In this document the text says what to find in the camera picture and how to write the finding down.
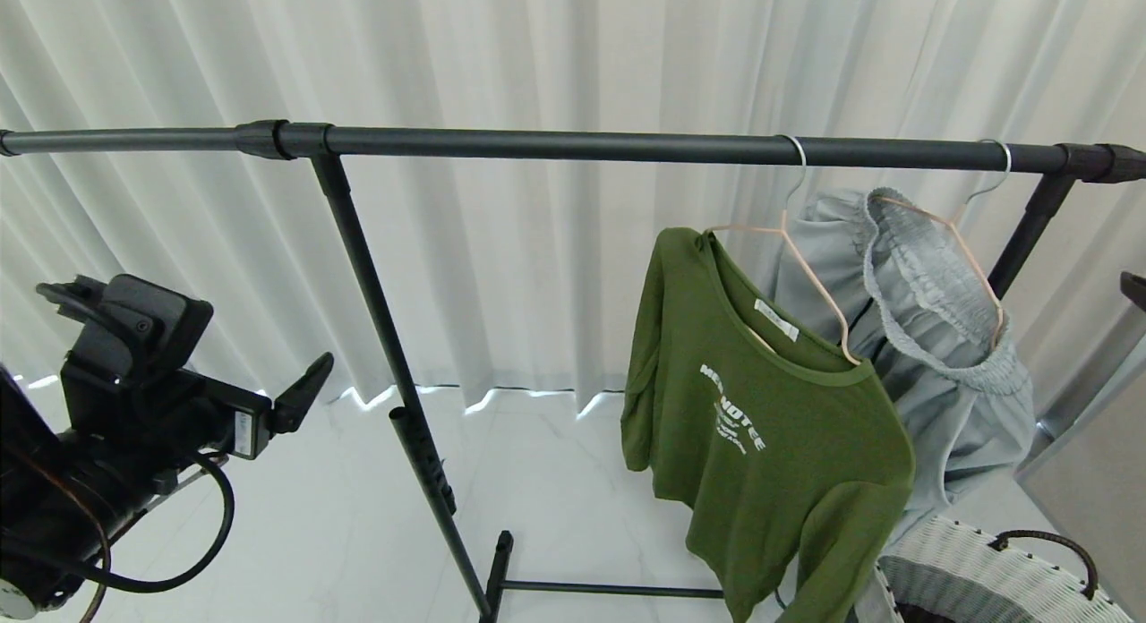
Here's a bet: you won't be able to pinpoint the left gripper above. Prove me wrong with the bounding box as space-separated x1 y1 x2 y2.
90 351 336 509

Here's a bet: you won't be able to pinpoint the green long-sleeved shirt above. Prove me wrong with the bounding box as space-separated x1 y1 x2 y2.
620 226 917 623

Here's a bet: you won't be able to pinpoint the pink clothes hanger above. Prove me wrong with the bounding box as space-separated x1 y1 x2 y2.
706 136 862 368
873 138 1014 351

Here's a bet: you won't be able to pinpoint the pale grey shorts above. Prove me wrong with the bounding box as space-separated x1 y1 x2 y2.
774 187 1039 623

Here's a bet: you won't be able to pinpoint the black clothes rack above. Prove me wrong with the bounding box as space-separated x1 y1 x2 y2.
0 119 1146 623

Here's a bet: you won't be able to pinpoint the white laundry basket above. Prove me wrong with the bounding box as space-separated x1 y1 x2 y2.
873 514 1134 623

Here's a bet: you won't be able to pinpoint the white curtain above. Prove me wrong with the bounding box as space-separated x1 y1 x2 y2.
0 0 1146 418

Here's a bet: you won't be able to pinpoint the black cable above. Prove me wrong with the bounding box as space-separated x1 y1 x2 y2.
0 453 237 597

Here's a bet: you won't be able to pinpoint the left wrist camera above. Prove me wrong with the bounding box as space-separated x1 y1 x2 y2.
36 274 216 427

